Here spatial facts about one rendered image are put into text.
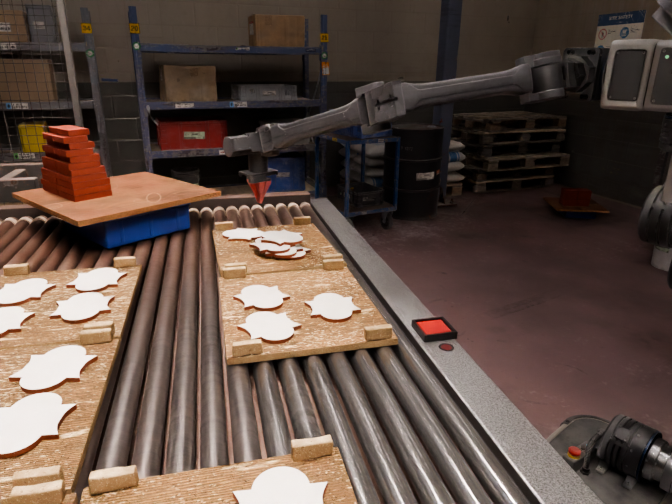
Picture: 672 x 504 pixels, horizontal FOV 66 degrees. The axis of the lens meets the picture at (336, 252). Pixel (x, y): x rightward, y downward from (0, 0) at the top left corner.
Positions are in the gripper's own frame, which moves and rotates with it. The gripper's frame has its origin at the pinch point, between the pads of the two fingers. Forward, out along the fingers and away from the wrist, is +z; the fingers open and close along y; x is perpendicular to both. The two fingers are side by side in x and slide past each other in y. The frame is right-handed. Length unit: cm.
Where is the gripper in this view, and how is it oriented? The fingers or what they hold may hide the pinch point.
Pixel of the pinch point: (259, 200)
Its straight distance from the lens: 160.0
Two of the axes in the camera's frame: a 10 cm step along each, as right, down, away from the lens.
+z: -0.2, 9.3, 3.6
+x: -6.9, -2.8, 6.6
